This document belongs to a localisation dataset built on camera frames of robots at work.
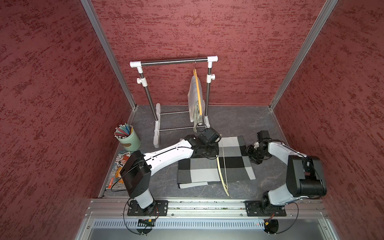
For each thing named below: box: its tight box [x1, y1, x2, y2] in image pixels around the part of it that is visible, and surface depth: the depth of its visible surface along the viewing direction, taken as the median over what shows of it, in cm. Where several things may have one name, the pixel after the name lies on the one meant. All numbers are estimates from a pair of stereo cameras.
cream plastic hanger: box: [216, 143, 230, 197], surface depth 79 cm
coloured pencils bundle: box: [114, 123, 134, 139], surface depth 91 cm
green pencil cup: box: [116, 126, 141, 152], surface depth 91 cm
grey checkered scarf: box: [177, 135, 257, 189], surface depth 89 cm
